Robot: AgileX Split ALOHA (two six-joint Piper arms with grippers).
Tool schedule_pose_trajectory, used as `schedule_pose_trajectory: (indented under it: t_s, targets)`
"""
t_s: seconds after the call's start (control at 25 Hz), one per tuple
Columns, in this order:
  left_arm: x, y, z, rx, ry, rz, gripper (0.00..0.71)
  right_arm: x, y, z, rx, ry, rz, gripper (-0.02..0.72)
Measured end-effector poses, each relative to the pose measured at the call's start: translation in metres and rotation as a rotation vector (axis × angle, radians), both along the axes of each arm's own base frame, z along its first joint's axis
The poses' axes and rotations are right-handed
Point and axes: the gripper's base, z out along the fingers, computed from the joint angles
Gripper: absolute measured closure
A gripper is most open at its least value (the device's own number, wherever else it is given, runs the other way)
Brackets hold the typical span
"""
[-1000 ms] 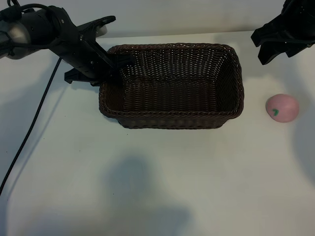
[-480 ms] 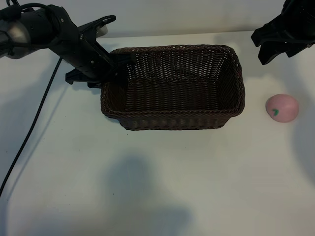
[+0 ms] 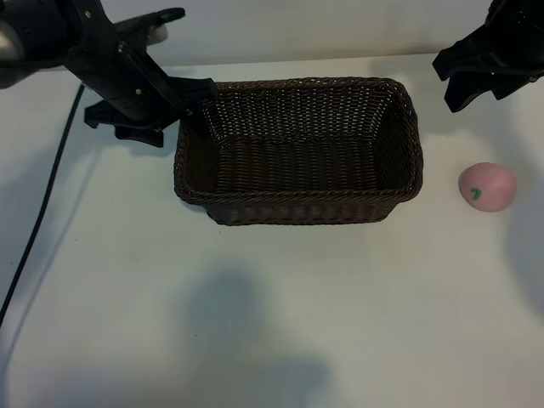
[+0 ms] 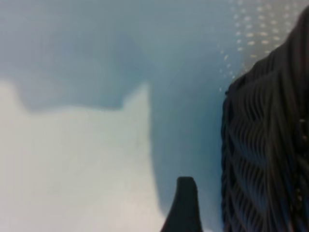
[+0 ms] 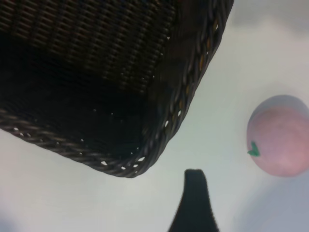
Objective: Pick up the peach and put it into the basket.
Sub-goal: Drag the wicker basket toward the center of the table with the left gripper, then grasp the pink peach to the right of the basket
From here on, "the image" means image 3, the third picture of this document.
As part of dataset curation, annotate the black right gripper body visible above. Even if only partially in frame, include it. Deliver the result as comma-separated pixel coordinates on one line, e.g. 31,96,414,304
432,0,544,84

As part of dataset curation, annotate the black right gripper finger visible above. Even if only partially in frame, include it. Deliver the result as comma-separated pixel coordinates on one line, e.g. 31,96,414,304
491,72,531,101
443,72,481,114

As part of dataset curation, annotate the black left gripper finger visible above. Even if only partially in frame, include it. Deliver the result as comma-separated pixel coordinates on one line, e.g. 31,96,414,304
181,105,213,140
115,125,166,149

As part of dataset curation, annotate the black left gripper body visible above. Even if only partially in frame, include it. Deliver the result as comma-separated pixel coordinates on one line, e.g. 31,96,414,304
63,25,217,128

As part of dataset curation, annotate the pink peach with green mark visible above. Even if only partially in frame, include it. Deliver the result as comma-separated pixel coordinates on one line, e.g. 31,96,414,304
457,161,519,213

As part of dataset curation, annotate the dark brown woven basket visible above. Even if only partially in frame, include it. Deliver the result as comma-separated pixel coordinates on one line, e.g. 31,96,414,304
173,76,426,226

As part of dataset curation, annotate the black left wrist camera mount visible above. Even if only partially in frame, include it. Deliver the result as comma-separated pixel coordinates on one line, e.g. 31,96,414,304
110,7,187,47

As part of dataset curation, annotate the black braided cable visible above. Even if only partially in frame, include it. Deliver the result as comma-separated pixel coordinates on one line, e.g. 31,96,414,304
0,83,85,326

